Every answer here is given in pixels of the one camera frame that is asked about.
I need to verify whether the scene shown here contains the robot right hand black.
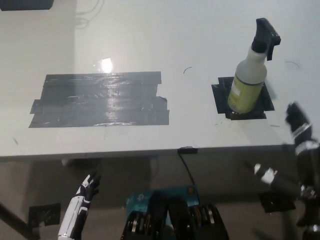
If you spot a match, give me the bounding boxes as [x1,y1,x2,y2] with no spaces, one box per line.
[244,101,320,208]

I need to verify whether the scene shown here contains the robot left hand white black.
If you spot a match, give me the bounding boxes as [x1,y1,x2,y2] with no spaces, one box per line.
[57,171,102,237]

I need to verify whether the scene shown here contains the spray bottle green label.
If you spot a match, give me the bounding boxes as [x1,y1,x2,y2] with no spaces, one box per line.
[226,17,283,114]

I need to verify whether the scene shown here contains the robot torso black blocks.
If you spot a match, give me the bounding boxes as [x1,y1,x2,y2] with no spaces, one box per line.
[121,189,230,240]

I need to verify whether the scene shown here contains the black table leg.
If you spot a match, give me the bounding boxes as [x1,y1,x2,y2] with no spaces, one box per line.
[0,199,41,239]

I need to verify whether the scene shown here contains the teal router box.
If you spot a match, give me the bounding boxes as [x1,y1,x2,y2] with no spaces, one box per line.
[126,184,201,226]

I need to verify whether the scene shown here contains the small black tape patch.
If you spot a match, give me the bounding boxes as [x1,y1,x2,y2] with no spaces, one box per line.
[211,76,275,121]

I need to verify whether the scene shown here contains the large grey tape patch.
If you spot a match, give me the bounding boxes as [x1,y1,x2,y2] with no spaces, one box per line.
[28,71,170,129]

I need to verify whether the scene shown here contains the flat black box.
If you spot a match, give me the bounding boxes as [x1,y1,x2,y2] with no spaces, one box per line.
[0,0,55,11]

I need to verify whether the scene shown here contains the thin black cable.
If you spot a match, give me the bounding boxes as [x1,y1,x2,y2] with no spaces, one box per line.
[179,152,195,186]

